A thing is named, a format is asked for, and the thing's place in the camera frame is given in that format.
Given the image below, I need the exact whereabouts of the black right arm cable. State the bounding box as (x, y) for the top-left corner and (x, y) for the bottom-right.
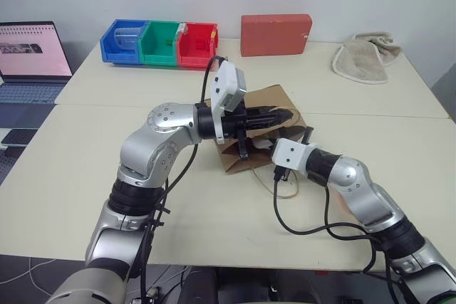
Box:
(271, 171), (410, 304)

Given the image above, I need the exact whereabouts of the clear plastic cup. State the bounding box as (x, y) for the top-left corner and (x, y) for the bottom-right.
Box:
(114, 26), (144, 51)

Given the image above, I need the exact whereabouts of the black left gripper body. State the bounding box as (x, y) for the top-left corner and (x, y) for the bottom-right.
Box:
(222, 103), (252, 162)

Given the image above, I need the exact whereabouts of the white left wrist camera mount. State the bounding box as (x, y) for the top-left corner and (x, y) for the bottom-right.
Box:
(209, 61), (248, 145)

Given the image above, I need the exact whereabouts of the beige folded towel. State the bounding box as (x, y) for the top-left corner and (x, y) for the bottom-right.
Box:
(331, 31), (404, 85)

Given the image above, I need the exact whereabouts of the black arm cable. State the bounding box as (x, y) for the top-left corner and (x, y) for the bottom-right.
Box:
(271, 171), (410, 304)
(140, 55), (229, 304)

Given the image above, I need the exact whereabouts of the black smartphone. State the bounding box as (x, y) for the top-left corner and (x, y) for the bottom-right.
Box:
(1, 127), (39, 147)

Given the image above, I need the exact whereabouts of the open laptop with pink screen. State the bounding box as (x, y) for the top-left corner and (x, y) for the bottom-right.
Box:
(0, 21), (74, 105)

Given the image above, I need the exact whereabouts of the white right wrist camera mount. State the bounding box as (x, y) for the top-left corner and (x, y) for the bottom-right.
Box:
(271, 137), (318, 174)

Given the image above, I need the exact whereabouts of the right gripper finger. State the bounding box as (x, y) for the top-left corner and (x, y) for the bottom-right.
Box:
(276, 125), (304, 140)
(250, 135), (278, 152)

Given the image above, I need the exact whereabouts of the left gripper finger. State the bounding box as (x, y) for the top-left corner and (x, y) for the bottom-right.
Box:
(249, 118), (291, 130)
(249, 105), (296, 120)

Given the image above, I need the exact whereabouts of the brown paper bag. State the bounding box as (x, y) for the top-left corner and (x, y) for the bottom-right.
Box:
(212, 83), (310, 201)

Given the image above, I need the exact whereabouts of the thin white floor cable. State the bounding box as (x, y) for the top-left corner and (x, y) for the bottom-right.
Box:
(27, 256), (87, 298)

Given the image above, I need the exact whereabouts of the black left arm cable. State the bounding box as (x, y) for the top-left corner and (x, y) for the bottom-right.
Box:
(140, 55), (229, 304)

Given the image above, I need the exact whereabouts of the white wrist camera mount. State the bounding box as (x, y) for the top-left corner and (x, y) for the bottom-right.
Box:
(271, 137), (318, 174)
(209, 61), (248, 145)

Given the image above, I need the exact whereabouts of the red rectangular block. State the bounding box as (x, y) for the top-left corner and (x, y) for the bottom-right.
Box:
(240, 14), (314, 58)

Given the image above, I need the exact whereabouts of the blue plastic storage bin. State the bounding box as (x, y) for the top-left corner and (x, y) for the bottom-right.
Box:
(100, 19), (150, 65)

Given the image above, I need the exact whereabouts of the green plastic storage bin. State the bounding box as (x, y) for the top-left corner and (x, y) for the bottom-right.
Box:
(138, 20), (183, 68)

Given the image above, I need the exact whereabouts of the red plastic storage bin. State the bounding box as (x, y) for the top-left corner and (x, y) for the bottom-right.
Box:
(176, 21), (219, 70)

